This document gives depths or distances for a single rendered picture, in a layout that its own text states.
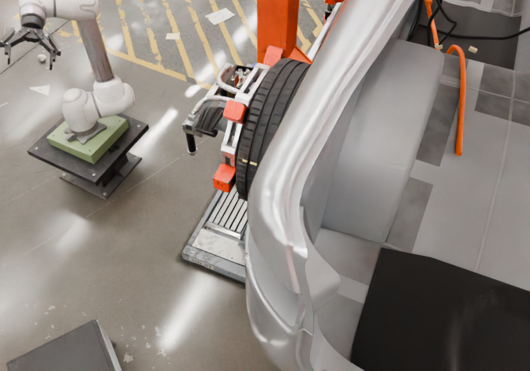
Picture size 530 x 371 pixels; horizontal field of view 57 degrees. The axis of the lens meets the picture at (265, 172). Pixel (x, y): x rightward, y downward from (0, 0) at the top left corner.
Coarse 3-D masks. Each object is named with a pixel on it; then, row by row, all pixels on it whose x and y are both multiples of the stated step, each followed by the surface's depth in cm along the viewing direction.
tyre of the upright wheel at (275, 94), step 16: (288, 64) 202; (304, 64) 204; (272, 80) 192; (288, 80) 193; (256, 96) 189; (272, 96) 188; (288, 96) 188; (256, 112) 187; (272, 112) 187; (256, 128) 188; (272, 128) 185; (240, 144) 191; (256, 144) 188; (240, 160) 192; (256, 160) 190; (240, 176) 196; (240, 192) 206
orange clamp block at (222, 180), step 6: (222, 168) 202; (228, 168) 202; (234, 168) 202; (216, 174) 200; (222, 174) 200; (228, 174) 200; (234, 174) 201; (216, 180) 199; (222, 180) 198; (228, 180) 198; (234, 180) 203; (216, 186) 202; (222, 186) 200; (228, 186) 199; (228, 192) 202
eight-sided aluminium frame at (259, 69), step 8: (256, 64) 207; (256, 72) 204; (264, 72) 203; (248, 80) 200; (248, 88) 202; (256, 88) 197; (240, 96) 194; (248, 96) 194; (248, 104) 194; (232, 128) 197; (240, 128) 195; (240, 136) 196; (224, 144) 197; (232, 144) 197; (224, 152) 198; (232, 152) 197; (224, 160) 202; (232, 160) 200
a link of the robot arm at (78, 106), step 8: (72, 88) 267; (64, 96) 264; (72, 96) 263; (80, 96) 264; (88, 96) 269; (64, 104) 264; (72, 104) 263; (80, 104) 264; (88, 104) 267; (64, 112) 267; (72, 112) 265; (80, 112) 266; (88, 112) 268; (96, 112) 271; (72, 120) 269; (80, 120) 270; (88, 120) 272; (96, 120) 276; (72, 128) 275; (80, 128) 274; (88, 128) 276
